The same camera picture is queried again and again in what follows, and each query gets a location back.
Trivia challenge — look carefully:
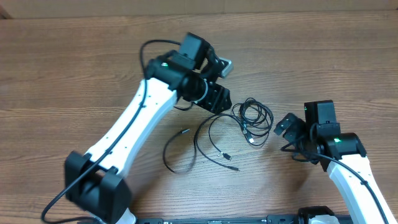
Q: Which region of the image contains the thin black usb cable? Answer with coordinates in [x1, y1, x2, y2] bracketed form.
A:
[193, 113, 240, 172]

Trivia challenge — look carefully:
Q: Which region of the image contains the short black usb cable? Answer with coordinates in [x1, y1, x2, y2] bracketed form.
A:
[162, 128, 197, 174]

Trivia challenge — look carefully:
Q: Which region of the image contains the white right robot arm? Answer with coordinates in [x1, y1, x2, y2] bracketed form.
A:
[274, 100, 396, 223]

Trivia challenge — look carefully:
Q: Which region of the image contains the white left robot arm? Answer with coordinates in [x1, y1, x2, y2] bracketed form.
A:
[63, 33, 233, 223]

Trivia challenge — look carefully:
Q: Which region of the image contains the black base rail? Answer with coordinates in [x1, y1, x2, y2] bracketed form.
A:
[77, 214, 352, 224]

